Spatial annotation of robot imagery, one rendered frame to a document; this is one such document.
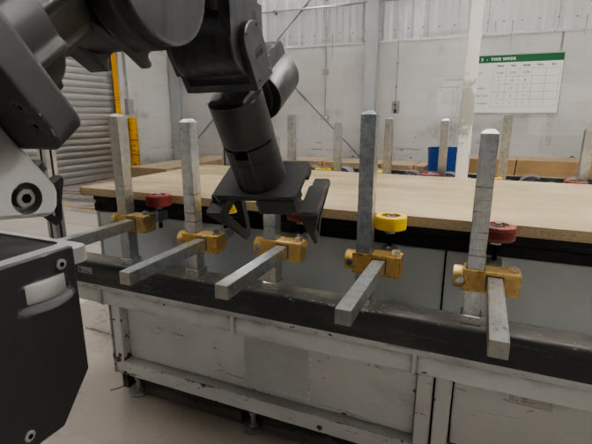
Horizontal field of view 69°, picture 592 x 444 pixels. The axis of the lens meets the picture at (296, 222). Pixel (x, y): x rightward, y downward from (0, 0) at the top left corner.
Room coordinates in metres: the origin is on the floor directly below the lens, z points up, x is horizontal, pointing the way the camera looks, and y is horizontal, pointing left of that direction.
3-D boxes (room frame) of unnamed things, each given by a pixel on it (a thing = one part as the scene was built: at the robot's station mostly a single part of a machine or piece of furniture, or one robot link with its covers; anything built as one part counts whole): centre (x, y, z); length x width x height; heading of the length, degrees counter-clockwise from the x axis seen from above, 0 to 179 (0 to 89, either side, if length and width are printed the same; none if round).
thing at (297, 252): (1.08, 0.04, 0.82); 0.14 x 0.06 x 0.05; 67
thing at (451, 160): (6.24, -2.19, 0.36); 0.59 x 0.57 x 0.73; 157
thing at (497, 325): (0.79, -0.40, 0.80); 0.43 x 0.03 x 0.04; 157
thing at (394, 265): (0.98, -0.19, 0.81); 0.14 x 0.06 x 0.05; 67
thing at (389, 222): (1.07, -0.24, 0.85); 0.08 x 0.08 x 0.11
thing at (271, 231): (1.09, 0.06, 0.88); 0.04 x 0.04 x 0.48; 67
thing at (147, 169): (8.18, 2.00, 0.23); 2.41 x 0.77 x 0.17; 159
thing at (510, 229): (0.97, -0.47, 0.85); 0.08 x 0.08 x 0.11
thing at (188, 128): (1.19, 0.29, 0.91); 0.04 x 0.04 x 0.48; 67
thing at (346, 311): (0.89, -0.17, 0.81); 0.43 x 0.03 x 0.04; 157
